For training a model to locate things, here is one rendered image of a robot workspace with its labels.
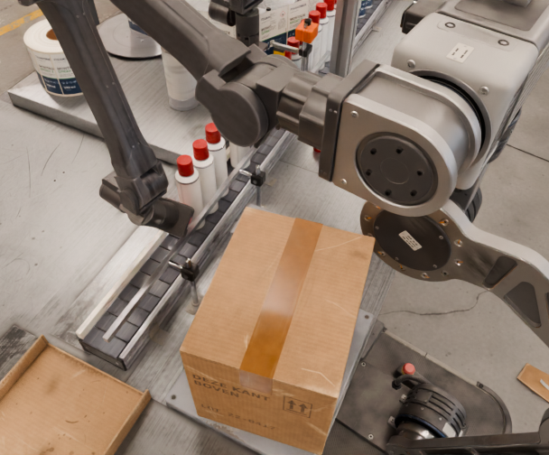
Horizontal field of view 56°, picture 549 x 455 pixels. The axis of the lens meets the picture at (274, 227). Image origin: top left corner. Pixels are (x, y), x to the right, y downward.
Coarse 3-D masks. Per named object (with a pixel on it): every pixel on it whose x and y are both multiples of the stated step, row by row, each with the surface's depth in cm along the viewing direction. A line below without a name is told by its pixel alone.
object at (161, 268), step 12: (324, 60) 154; (240, 168) 123; (228, 180) 120; (216, 192) 118; (204, 216) 114; (192, 228) 111; (180, 240) 109; (156, 276) 103; (144, 288) 101; (132, 300) 99; (132, 312) 99; (120, 324) 96; (108, 336) 94
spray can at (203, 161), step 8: (192, 144) 110; (200, 144) 110; (200, 152) 110; (208, 152) 111; (192, 160) 112; (200, 160) 111; (208, 160) 112; (200, 168) 112; (208, 168) 113; (200, 176) 114; (208, 176) 114; (200, 184) 116; (208, 184) 116; (208, 192) 118; (208, 200) 120; (216, 208) 124
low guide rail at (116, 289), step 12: (228, 156) 134; (156, 240) 115; (144, 252) 112; (132, 264) 110; (132, 276) 110; (120, 288) 107; (108, 300) 105; (96, 312) 103; (84, 324) 101; (84, 336) 101
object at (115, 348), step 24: (360, 24) 182; (264, 144) 141; (216, 216) 124; (168, 240) 119; (192, 240) 119; (144, 264) 115; (168, 288) 111; (120, 312) 107; (144, 312) 107; (96, 336) 103; (120, 336) 103
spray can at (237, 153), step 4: (232, 144) 128; (232, 148) 129; (236, 148) 128; (240, 148) 128; (244, 148) 129; (248, 148) 130; (232, 152) 130; (236, 152) 129; (240, 152) 129; (244, 152) 130; (232, 156) 131; (236, 156) 131; (240, 156) 130; (232, 160) 132; (236, 160) 132; (240, 160) 131; (232, 164) 134; (236, 164) 133; (248, 164) 134; (244, 168) 134
